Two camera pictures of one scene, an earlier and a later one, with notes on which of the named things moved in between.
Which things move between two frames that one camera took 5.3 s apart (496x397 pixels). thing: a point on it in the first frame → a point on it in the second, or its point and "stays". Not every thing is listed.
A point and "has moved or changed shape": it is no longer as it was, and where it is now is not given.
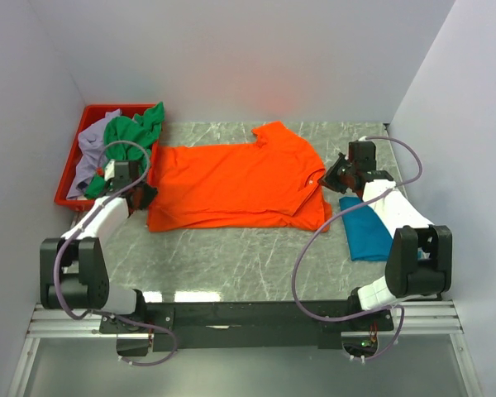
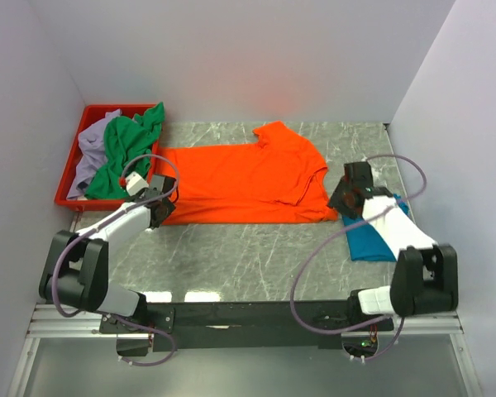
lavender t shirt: (92, 142) stays
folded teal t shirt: (368, 237) stays
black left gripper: (145, 194) → (165, 183)
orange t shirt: (274, 185) has moved or changed shape
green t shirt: (144, 129) stays
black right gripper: (335, 174) → (356, 173)
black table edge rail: (245, 326) stays
